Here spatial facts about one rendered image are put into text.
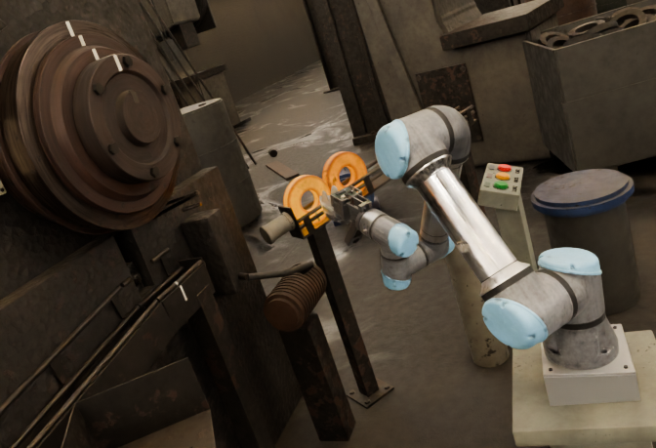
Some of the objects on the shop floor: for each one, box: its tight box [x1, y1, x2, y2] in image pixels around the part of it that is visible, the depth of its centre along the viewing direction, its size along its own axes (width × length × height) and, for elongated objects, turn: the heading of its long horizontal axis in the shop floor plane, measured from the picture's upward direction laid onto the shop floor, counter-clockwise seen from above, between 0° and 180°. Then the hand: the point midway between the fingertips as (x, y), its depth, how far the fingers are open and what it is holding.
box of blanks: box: [522, 0, 656, 172], centre depth 314 cm, size 103×83×77 cm
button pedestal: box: [477, 163, 538, 271], centre depth 186 cm, size 16×24×62 cm, turn 23°
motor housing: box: [264, 262, 356, 441], centre depth 182 cm, size 13×22×54 cm, turn 23°
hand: (323, 200), depth 172 cm, fingers closed
